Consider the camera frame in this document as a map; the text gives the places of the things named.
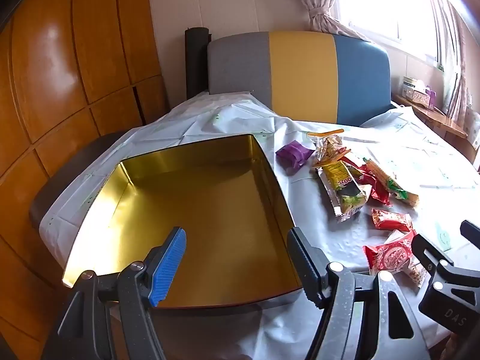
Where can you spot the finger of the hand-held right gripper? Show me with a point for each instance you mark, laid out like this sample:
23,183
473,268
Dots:
427,253
470,229

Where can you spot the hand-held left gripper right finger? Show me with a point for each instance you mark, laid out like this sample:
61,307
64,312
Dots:
304,266

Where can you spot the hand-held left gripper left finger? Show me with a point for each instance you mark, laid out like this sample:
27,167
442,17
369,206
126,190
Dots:
168,266

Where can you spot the red round-print snack packet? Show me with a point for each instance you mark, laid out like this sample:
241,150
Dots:
390,258

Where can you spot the small red white-ended snack packet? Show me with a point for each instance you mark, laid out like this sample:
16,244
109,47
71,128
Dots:
390,220

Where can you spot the gold tin box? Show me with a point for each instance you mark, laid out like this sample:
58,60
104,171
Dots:
187,202

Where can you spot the bright red snack packet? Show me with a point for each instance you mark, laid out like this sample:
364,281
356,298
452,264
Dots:
380,195

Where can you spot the long biscuit packet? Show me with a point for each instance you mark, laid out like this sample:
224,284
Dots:
390,180

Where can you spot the yellow green snack packet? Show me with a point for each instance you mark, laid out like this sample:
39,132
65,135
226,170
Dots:
339,180

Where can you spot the purple snack packet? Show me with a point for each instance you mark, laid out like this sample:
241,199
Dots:
294,153

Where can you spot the clear peanut packet orange strip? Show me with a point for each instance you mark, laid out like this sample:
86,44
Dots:
330,148

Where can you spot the white patterned pack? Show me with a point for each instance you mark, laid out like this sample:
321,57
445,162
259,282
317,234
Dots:
474,127

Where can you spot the wooden shelf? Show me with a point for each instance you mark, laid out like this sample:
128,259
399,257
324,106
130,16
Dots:
438,118

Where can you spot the small purple pack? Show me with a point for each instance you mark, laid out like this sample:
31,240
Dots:
432,98

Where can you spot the tissue box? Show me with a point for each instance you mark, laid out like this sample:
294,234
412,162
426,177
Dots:
414,95

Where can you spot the white plastic tablecloth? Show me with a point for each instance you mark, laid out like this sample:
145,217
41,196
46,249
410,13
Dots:
232,120

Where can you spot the pale hanging curtain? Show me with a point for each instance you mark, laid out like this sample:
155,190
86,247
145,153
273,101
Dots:
450,45

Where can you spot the grey yellow blue chair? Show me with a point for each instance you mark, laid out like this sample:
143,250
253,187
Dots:
300,75

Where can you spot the black rolled mat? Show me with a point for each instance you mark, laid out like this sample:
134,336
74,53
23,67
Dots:
195,60

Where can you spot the wooden wardrobe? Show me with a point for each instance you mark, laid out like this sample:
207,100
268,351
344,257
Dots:
56,63

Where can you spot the window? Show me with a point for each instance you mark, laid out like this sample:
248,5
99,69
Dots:
393,7

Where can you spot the pale tied curtain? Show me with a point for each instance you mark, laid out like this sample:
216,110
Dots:
318,7

